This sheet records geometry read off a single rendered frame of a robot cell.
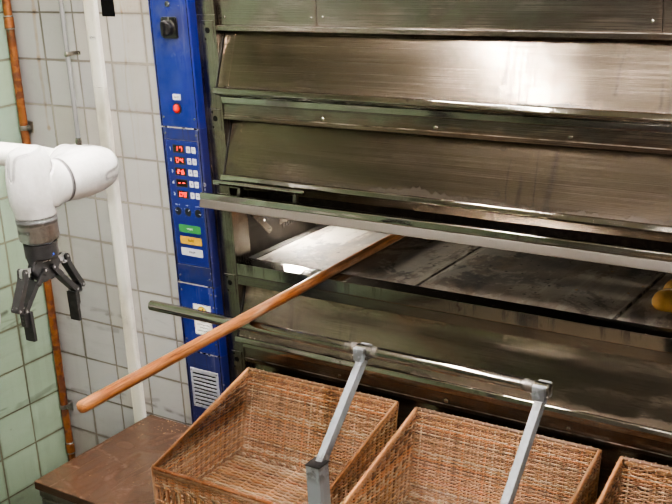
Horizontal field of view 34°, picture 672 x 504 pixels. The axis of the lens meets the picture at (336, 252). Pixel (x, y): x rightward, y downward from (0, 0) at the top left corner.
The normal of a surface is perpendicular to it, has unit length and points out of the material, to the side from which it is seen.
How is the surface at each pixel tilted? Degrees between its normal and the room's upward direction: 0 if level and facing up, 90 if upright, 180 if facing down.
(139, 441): 0
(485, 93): 70
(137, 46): 90
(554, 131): 90
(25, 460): 90
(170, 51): 90
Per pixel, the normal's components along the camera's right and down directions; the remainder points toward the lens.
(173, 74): -0.56, 0.28
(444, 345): -0.55, -0.06
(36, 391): 0.82, 0.13
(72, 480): -0.05, -0.95
